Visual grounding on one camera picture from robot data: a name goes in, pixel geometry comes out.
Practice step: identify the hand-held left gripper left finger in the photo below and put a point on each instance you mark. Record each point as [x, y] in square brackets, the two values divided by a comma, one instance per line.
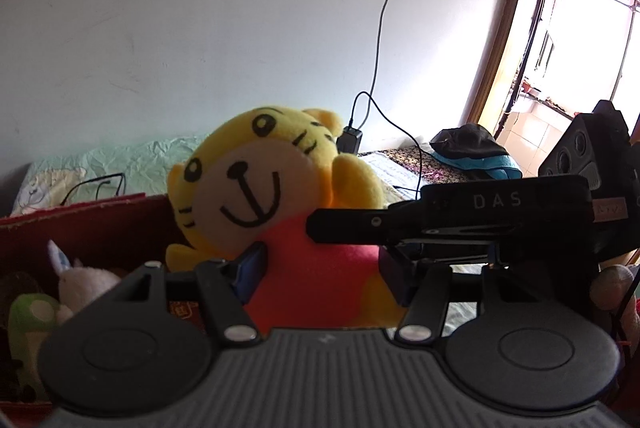
[252, 270]

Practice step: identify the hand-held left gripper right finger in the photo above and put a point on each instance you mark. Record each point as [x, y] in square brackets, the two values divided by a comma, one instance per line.
[395, 273]

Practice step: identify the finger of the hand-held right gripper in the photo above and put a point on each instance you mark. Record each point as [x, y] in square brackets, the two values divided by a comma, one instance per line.
[350, 225]

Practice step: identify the yellow tiger plush toy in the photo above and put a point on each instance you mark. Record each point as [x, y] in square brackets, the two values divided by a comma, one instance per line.
[240, 188]

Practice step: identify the red cardboard box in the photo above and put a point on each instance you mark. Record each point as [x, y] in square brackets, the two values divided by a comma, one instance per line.
[100, 228]

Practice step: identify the pink white plush toy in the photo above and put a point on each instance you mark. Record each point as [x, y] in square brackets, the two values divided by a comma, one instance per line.
[85, 283]

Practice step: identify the green bean plush toy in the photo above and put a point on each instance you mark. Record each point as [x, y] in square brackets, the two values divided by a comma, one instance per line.
[25, 348]

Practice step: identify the printed paper sheets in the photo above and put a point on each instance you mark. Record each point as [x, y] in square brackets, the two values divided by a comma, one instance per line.
[387, 171]

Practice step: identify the dark cloth with blue lining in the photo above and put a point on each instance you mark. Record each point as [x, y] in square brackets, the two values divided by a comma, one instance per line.
[470, 141]

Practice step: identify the black charger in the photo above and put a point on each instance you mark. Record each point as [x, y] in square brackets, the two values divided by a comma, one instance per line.
[350, 141]

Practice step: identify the dark patterned blanket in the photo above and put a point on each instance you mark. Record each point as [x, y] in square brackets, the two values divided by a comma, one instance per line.
[400, 156]

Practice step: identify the small brown pink plush toy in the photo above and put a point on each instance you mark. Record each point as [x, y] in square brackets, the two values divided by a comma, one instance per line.
[612, 285]

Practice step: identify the black eyeglasses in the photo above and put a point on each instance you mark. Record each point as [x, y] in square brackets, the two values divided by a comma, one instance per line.
[100, 178]

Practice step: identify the wooden door frame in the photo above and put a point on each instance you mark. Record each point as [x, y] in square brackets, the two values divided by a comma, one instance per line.
[500, 73]

